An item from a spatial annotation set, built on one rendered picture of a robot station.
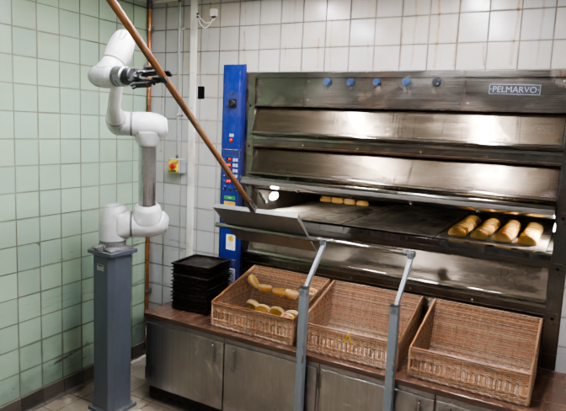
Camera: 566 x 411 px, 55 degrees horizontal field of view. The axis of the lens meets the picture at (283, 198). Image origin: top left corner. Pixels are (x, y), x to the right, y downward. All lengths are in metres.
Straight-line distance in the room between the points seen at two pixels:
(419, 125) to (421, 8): 0.63
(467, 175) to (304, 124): 1.02
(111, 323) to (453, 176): 2.13
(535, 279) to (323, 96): 1.55
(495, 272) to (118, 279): 2.12
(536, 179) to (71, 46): 2.75
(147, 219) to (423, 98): 1.71
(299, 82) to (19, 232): 1.86
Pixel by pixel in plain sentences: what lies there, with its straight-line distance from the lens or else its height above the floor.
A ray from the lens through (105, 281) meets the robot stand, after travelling 3.37.
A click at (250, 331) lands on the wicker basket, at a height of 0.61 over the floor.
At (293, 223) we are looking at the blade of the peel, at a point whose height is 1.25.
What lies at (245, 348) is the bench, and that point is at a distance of 3.19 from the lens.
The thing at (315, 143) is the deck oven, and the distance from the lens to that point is 3.36.
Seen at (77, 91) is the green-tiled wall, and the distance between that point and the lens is 3.68.
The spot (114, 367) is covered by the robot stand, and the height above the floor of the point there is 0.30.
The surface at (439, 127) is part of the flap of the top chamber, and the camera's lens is 3.12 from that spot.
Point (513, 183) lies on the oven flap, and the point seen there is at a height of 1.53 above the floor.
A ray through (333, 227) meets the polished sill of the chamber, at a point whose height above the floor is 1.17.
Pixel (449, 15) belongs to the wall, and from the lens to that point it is 3.17.
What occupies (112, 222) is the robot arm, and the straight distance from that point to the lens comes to 3.30.
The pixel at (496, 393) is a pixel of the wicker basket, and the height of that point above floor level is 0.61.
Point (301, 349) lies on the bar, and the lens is 2.93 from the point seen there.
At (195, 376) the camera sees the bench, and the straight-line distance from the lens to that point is 3.47.
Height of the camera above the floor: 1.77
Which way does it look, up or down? 8 degrees down
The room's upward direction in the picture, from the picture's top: 2 degrees clockwise
